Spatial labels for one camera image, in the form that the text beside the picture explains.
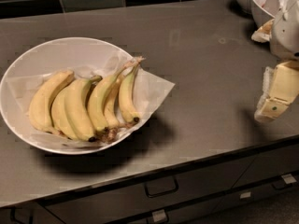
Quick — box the white paper liner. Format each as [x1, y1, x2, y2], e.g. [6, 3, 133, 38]
[1, 51, 174, 154]

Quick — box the white drawer label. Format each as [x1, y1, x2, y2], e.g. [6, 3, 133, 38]
[239, 191, 251, 200]
[281, 174, 297, 185]
[152, 209, 168, 223]

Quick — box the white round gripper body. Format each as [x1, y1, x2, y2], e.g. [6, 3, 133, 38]
[270, 0, 299, 60]

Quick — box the black drawer handle left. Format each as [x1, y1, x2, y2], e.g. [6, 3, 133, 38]
[9, 207, 34, 224]

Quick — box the white drawer label bottom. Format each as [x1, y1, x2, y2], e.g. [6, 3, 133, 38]
[152, 209, 168, 223]

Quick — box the dark drawer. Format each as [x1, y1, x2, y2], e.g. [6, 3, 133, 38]
[43, 154, 260, 224]
[125, 172, 299, 224]

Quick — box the lower dark drawer front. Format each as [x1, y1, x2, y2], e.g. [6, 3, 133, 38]
[125, 172, 299, 224]

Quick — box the white drawer label right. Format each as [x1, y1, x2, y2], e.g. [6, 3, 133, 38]
[281, 174, 297, 185]

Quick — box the black drawer handle centre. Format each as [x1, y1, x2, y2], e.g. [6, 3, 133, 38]
[144, 176, 178, 198]

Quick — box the black drawer handle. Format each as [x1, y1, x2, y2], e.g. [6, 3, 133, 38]
[9, 207, 34, 224]
[144, 176, 178, 198]

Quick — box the large white bowl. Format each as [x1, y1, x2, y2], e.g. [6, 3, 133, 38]
[1, 37, 132, 155]

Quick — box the upper dark drawer front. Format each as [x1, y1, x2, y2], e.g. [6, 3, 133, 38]
[43, 154, 260, 224]

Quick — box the leftmost yellow banana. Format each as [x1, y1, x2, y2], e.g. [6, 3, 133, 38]
[28, 70, 74, 134]

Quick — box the rightmost yellow banana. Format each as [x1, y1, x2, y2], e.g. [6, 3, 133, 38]
[119, 66, 140, 125]

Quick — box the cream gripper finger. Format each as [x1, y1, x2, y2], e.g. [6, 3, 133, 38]
[254, 61, 299, 122]
[251, 20, 274, 43]

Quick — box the white drawer label centre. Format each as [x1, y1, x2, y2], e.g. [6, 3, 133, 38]
[239, 191, 251, 200]

